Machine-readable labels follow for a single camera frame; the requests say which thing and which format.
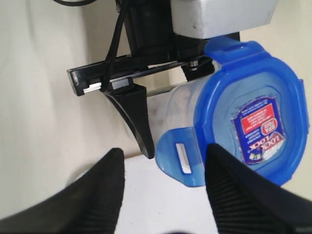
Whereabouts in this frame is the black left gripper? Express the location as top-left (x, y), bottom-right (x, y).
top-left (68, 0), bottom-right (215, 159)

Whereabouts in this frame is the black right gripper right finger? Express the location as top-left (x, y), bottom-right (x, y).
top-left (206, 143), bottom-right (312, 234)

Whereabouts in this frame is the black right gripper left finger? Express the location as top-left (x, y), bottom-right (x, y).
top-left (0, 148), bottom-right (125, 234)

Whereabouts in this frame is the blue plastic lid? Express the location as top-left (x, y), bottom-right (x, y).
top-left (155, 36), bottom-right (309, 187)

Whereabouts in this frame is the clear plastic tall container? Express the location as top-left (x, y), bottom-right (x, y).
top-left (147, 76), bottom-right (210, 145)

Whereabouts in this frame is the white rectangular plastic tray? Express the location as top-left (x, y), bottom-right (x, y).
top-left (115, 156), bottom-right (217, 234)

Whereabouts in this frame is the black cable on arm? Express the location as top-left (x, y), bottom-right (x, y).
top-left (52, 0), bottom-right (130, 92)

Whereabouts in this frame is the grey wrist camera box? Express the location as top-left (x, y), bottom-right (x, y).
top-left (170, 0), bottom-right (278, 39)

